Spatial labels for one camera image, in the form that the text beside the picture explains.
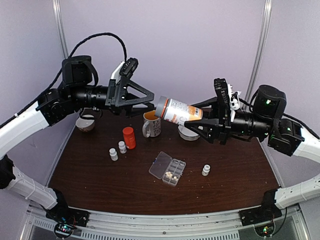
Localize small white pill bottle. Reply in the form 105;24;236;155
118;141;127;154

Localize white scalloped dish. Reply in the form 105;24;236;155
177;125;201;142

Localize yellow-lined patterned mug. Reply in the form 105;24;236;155
142;110;161;138

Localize grey-capped orange label bottle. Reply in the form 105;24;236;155
154;96;203;126

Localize orange pill bottle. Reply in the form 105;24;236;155
122;126;136;150

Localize white ceramic bowl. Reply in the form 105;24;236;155
75;114;95;132

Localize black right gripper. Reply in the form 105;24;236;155
184;96;273;146

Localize clear plastic pill organizer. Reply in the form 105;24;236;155
148;151;186;187

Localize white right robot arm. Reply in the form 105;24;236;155
184;85;320;162

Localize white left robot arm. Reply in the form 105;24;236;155
0;55;154;222

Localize aluminium frame post right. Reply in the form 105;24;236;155
244;0;273;103

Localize white pills in organizer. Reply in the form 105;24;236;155
164;171;179;181

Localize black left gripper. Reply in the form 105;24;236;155
70;74;155;118

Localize aluminium frame post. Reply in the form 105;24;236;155
52;0;69;59
244;0;273;103

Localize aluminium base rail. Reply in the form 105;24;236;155
17;201;311;240

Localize aluminium frame post left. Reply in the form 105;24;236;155
52;0;69;59

